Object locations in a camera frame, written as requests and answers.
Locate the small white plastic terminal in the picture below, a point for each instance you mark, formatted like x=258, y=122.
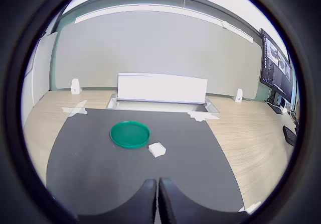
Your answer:
x=157, y=149

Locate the round green lid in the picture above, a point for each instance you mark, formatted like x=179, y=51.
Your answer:
x=129, y=133

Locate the dark grey mat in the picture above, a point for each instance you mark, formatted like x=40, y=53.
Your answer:
x=100, y=171

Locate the white tape patch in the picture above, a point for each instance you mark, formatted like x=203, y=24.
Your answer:
x=76, y=109
x=200, y=115
x=250, y=207

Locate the black keyboard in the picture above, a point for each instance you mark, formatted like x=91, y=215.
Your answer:
x=289, y=134

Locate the white partition panel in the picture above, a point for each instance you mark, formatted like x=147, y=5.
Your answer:
x=27, y=91
x=46, y=65

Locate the black computer monitor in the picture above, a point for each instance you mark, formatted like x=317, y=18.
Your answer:
x=276, y=68

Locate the small white bracket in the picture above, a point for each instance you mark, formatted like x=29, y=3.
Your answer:
x=239, y=96
x=75, y=86

